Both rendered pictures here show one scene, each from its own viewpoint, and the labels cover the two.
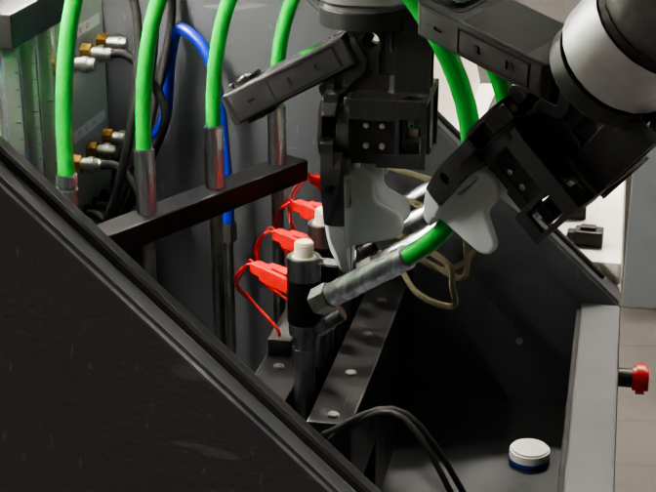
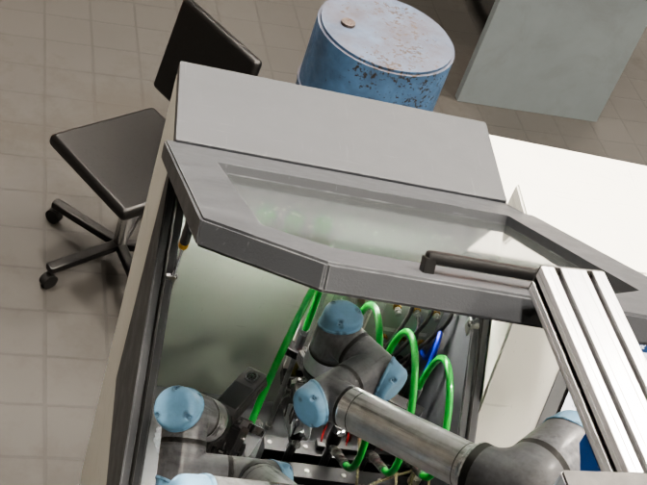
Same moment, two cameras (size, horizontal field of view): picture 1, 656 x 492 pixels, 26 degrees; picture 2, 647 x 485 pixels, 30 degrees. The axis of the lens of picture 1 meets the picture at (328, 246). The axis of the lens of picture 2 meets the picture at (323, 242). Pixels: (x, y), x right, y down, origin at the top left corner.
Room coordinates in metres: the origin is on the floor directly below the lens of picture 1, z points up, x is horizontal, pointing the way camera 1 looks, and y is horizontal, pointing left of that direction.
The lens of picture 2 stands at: (0.20, -1.42, 2.91)
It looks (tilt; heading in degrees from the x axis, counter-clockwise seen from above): 39 degrees down; 62
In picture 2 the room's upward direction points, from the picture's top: 20 degrees clockwise
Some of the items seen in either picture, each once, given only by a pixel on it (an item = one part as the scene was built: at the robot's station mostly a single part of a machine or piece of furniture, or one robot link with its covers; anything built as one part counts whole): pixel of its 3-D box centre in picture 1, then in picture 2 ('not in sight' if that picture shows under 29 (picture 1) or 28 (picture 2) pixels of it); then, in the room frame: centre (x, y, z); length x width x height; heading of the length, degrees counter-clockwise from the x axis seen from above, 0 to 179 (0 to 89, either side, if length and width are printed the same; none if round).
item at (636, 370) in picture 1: (630, 378); not in sight; (1.46, -0.35, 0.80); 0.05 x 0.04 x 0.05; 168
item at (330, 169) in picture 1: (336, 167); (294, 399); (1.02, -0.01, 1.20); 0.05 x 0.02 x 0.09; 168
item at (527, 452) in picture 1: (529, 453); not in sight; (1.22, -0.20, 0.84); 0.04 x 0.04 x 0.01
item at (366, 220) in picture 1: (365, 224); (291, 423); (1.02, -0.03, 1.15); 0.06 x 0.03 x 0.09; 78
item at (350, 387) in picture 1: (332, 404); (332, 484); (1.19, 0.00, 0.91); 0.34 x 0.10 x 0.15; 168
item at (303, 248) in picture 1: (304, 256); not in sight; (1.07, 0.02, 1.10); 0.02 x 0.02 x 0.03
